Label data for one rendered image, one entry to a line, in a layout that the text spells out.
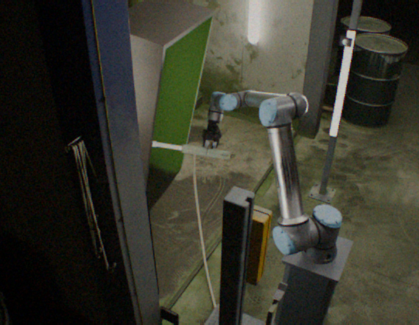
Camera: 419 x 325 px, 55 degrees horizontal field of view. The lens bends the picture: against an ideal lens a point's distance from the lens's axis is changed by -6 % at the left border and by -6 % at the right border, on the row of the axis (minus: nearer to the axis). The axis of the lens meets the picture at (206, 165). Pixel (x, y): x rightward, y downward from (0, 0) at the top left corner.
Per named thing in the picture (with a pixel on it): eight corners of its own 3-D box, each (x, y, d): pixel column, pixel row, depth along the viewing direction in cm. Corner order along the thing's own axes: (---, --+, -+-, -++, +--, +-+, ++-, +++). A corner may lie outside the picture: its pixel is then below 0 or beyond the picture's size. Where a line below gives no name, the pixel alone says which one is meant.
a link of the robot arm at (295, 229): (320, 250, 198) (298, 94, 185) (289, 261, 192) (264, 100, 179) (303, 241, 212) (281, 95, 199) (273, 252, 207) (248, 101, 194)
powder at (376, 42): (352, 33, 437) (352, 32, 436) (402, 39, 426) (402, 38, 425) (354, 50, 395) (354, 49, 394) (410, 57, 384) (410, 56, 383)
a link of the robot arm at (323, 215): (342, 242, 208) (350, 217, 198) (315, 253, 203) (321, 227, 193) (325, 224, 220) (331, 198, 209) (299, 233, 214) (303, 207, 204)
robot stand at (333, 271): (331, 309, 260) (353, 241, 222) (315, 347, 239) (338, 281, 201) (286, 292, 272) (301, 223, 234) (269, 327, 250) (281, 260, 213)
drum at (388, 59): (338, 102, 489) (350, 30, 437) (386, 108, 478) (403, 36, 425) (338, 126, 443) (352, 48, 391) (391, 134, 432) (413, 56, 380)
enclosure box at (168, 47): (93, 200, 267) (98, 23, 189) (139, 151, 312) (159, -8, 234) (140, 224, 261) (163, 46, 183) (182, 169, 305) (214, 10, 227)
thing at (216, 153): (217, 148, 274) (232, 152, 253) (215, 155, 274) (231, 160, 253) (144, 137, 255) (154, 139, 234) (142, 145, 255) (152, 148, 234)
